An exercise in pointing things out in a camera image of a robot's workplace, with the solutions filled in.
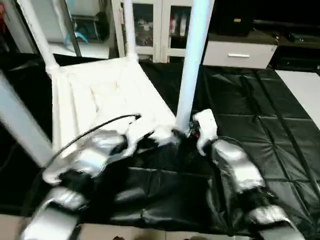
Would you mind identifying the turquoise plastic stand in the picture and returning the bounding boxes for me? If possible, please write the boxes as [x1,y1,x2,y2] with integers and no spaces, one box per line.
[74,30,92,46]

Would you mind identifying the black table mat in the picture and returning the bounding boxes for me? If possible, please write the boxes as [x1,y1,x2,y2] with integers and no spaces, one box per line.
[0,52,320,236]

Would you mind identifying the black case with yellow label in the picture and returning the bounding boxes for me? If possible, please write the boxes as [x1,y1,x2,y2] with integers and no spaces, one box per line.
[215,0,257,36]

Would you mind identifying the white plastic table top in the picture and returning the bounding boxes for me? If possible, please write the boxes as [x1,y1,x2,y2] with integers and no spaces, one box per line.
[42,56,182,187]

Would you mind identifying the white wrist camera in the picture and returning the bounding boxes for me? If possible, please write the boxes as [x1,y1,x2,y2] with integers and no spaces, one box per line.
[192,110,219,157]
[122,117,157,157]

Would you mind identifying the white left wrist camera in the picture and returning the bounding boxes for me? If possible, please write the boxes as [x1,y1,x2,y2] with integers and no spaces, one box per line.
[122,117,157,157]

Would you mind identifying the white glass door cabinet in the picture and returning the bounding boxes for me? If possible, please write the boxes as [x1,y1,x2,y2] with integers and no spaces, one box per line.
[111,0,211,64]

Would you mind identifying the white drawer unit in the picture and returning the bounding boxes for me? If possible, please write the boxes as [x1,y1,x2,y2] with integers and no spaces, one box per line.
[202,40,279,70]

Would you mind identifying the white plastic table leg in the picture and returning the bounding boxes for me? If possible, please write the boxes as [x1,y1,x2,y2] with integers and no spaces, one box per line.
[0,70,54,169]
[122,0,139,62]
[174,0,216,136]
[17,0,60,72]

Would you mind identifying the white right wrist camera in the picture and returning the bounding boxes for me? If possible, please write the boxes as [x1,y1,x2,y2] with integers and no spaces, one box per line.
[192,110,219,157]

